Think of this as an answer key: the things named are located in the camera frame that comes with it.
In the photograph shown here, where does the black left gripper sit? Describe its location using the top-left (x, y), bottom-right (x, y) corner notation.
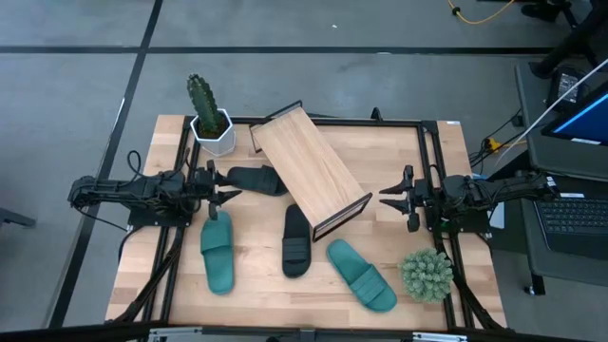
top-left (189, 160), bottom-right (243, 221)

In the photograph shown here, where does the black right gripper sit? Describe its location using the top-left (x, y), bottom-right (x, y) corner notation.
top-left (378, 164), bottom-right (432, 235)

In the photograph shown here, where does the black rubber slide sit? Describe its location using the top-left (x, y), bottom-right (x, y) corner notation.
top-left (281, 203), bottom-right (314, 279)
top-left (225, 164), bottom-right (290, 198)

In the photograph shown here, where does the green rubber slide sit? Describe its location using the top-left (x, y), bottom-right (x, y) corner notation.
top-left (325, 237), bottom-right (399, 314)
top-left (199, 211), bottom-right (237, 296)

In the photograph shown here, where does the white hexagonal plant pot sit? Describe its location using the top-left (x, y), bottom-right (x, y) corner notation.
top-left (189, 107), bottom-right (238, 158)

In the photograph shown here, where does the round green succulent plant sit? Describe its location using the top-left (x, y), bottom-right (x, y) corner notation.
top-left (397, 247), bottom-right (455, 305)

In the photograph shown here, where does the tall green cactus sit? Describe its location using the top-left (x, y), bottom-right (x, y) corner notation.
top-left (185, 73), bottom-right (224, 137)

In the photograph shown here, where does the small white board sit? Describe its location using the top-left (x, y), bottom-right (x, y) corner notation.
top-left (487, 201), bottom-right (507, 230)

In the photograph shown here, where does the grey desk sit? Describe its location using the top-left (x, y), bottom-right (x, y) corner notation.
top-left (515, 61), bottom-right (608, 296)

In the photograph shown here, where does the black laptop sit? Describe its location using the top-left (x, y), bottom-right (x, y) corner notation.
top-left (531, 192), bottom-right (608, 260)

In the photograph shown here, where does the black power adapter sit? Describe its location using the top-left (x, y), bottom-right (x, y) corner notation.
top-left (545, 66), bottom-right (590, 108)

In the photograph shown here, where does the monitor with blue screen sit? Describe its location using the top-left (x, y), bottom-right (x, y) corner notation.
top-left (541, 80), bottom-right (608, 147)

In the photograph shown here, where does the grey floor stand leg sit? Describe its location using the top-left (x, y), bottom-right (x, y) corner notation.
top-left (0, 207), bottom-right (37, 229)

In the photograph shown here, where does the black chair base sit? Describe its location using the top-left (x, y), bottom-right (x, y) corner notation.
top-left (529, 0), bottom-right (608, 80)

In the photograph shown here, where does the wooden shelf with black frame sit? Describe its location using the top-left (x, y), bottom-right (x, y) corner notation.
top-left (248, 99), bottom-right (374, 243)

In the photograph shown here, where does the black power cable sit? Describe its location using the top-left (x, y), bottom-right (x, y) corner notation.
top-left (467, 108), bottom-right (523, 175)

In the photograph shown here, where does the silver metal bracket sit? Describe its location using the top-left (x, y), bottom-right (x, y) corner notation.
top-left (411, 331), bottom-right (469, 342)
top-left (147, 326), bottom-right (203, 342)

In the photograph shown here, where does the yellow cable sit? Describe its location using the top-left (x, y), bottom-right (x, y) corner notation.
top-left (446, 0), bottom-right (517, 26)

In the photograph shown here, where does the white cable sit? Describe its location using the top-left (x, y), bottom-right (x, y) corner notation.
top-left (493, 56), bottom-right (608, 165)

